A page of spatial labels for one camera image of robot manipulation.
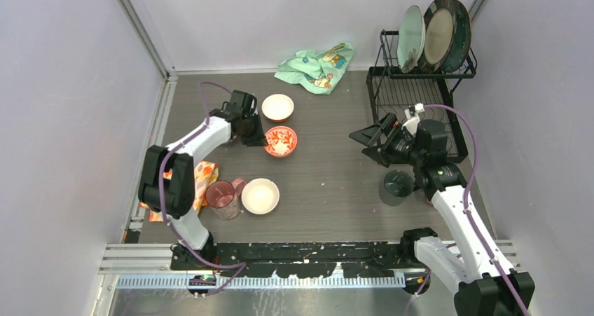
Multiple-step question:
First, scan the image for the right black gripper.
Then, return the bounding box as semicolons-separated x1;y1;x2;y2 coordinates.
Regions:
349;112;424;168

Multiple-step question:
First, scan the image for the orange coral pattern bowl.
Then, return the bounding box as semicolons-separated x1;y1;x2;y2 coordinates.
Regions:
264;126;298;158

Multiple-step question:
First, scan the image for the white bowl orange outside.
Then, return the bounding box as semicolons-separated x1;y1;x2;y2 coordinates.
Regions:
261;94;294;123

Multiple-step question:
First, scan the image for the mint green flower plate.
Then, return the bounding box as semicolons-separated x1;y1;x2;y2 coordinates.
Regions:
396;5;426;74

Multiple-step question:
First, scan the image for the black rimmed cream plate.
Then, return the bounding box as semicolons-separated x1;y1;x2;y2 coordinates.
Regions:
418;0;457;73

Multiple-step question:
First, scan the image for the dark blue floral plate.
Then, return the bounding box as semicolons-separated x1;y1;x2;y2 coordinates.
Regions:
441;0;471;73

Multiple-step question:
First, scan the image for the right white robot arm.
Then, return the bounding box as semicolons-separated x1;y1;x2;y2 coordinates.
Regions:
349;114;535;315

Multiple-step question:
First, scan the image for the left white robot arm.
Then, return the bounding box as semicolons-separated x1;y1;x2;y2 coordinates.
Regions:
138;90;268;270

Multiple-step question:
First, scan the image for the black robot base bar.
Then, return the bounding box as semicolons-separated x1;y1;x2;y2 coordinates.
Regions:
172;240;446;280

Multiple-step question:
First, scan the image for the dark green mug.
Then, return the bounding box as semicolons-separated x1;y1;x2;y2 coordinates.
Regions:
379;170;415;207

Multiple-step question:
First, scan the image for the orange floral cloth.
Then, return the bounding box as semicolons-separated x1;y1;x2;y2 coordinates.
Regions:
148;160;219;222

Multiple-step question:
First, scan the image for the white ceramic bowl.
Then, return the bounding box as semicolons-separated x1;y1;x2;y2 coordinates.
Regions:
241;178;280;215

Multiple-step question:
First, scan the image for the pink glass mug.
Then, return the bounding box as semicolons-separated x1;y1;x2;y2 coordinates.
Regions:
205;178;247;220

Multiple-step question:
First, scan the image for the mint green cartoon cloth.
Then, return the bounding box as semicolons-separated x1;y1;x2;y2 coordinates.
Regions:
274;42;354;95

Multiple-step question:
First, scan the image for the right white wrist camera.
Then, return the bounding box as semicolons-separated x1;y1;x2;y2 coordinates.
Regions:
402;103;424;137

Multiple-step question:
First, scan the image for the black wire dish rack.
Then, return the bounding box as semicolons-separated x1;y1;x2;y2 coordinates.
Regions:
365;29;478;165

